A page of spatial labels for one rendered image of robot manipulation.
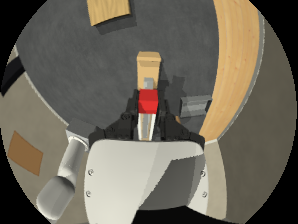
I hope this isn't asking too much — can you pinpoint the light wood square board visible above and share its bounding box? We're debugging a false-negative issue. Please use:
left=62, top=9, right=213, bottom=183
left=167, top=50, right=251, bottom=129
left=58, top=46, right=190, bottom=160
left=87, top=0, right=131, bottom=26

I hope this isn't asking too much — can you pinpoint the red cube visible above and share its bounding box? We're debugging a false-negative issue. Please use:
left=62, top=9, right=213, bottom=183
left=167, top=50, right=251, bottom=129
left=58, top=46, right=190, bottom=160
left=138, top=89, right=158, bottom=114

